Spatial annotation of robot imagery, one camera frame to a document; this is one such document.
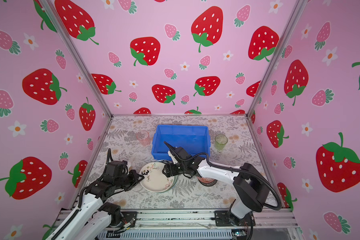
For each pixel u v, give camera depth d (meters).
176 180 0.84
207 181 0.78
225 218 0.74
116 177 0.63
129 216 0.75
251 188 0.44
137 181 0.73
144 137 1.07
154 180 0.80
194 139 1.05
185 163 0.65
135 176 0.70
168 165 0.73
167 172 0.73
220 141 1.04
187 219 0.76
